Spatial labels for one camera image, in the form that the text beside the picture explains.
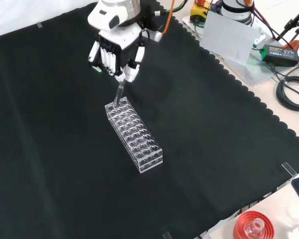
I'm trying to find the orange cable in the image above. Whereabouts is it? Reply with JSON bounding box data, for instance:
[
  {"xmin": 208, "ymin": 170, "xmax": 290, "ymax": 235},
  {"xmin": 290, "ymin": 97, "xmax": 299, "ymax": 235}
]
[
  {"xmin": 239, "ymin": 0, "xmax": 280, "ymax": 42},
  {"xmin": 161, "ymin": 0, "xmax": 175, "ymax": 34}
]

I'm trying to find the black tripod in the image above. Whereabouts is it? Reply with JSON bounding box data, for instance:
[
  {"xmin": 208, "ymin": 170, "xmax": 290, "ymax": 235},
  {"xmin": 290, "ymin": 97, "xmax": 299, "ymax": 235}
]
[{"xmin": 275, "ymin": 4, "xmax": 299, "ymax": 43}]

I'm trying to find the orange tripod foot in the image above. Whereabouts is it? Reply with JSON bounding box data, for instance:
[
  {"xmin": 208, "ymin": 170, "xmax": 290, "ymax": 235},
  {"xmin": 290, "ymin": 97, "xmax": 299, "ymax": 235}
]
[{"xmin": 284, "ymin": 39, "xmax": 299, "ymax": 50}]

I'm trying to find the coiled black cable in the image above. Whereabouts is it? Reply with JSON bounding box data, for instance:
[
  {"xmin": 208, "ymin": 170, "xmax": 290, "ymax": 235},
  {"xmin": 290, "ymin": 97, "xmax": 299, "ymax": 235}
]
[{"xmin": 276, "ymin": 76, "xmax": 299, "ymax": 112}]

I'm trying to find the grey metal base plate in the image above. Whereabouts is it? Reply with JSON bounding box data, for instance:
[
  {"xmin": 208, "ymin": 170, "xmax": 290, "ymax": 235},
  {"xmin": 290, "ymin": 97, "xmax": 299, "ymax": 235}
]
[{"xmin": 181, "ymin": 14, "xmax": 285, "ymax": 87}]

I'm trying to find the pale board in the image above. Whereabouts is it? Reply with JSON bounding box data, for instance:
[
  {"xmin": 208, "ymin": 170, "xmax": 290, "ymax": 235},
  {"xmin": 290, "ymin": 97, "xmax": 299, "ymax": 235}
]
[{"xmin": 200, "ymin": 9, "xmax": 258, "ymax": 67}]

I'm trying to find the yellow stop button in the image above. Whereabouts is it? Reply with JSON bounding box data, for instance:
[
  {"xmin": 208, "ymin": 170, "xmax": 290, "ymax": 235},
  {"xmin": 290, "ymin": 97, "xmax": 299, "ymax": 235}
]
[{"xmin": 190, "ymin": 0, "xmax": 211, "ymax": 22}]

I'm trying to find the black bench cloth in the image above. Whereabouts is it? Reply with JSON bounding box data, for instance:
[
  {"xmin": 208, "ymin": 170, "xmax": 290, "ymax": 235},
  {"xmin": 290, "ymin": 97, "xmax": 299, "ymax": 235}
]
[{"xmin": 0, "ymin": 0, "xmax": 299, "ymax": 239}]

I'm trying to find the black power adapter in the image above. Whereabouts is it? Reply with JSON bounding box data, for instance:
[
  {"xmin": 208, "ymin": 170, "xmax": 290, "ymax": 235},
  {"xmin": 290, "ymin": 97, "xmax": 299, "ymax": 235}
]
[{"xmin": 261, "ymin": 44, "xmax": 299, "ymax": 67}]

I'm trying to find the clear acrylic test tube rack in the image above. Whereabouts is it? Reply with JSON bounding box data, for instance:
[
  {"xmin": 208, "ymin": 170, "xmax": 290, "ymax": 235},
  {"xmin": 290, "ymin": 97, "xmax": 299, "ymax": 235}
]
[{"xmin": 104, "ymin": 96, "xmax": 163, "ymax": 174}]

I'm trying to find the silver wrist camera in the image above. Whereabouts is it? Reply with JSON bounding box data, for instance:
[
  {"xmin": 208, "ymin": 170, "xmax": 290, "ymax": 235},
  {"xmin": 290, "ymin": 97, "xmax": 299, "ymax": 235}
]
[{"xmin": 146, "ymin": 29, "xmax": 164, "ymax": 42}]

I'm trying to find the red ribbed ring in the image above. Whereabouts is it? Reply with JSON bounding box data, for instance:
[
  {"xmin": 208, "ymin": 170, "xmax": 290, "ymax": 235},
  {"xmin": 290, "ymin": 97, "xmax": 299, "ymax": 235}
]
[{"xmin": 233, "ymin": 211, "xmax": 275, "ymax": 239}]

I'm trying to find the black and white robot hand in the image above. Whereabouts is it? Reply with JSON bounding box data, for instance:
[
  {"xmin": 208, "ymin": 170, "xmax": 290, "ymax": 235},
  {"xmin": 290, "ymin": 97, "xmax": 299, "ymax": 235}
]
[{"xmin": 88, "ymin": 23, "xmax": 147, "ymax": 84}]

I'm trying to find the clear glass test tube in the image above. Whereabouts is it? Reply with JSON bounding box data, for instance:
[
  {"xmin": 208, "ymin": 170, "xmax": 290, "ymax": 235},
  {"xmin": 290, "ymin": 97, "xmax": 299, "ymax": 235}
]
[{"xmin": 113, "ymin": 79, "xmax": 127, "ymax": 108}]

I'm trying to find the clear glass flask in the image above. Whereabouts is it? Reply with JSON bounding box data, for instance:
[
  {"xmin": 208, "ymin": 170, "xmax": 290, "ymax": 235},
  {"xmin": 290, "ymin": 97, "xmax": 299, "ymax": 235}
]
[{"xmin": 244, "ymin": 218, "xmax": 266, "ymax": 237}]

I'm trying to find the green cable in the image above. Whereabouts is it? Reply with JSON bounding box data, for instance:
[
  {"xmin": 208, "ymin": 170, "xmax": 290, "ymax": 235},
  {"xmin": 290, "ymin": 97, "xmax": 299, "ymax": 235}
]
[{"xmin": 153, "ymin": 0, "xmax": 189, "ymax": 15}]

